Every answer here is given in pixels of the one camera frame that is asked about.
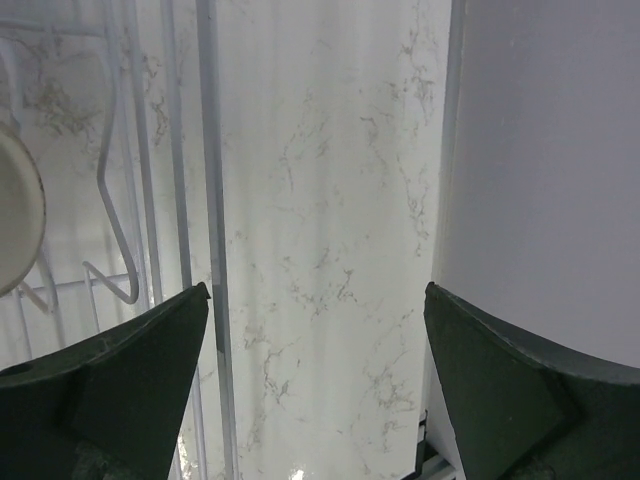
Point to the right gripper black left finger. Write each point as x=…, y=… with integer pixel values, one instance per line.
x=110, y=406

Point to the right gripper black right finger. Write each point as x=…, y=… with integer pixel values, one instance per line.
x=524, y=407

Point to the white wire dish rack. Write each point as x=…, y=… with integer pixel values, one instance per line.
x=118, y=104

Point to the orange white patterned bowl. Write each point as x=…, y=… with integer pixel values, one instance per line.
x=23, y=210

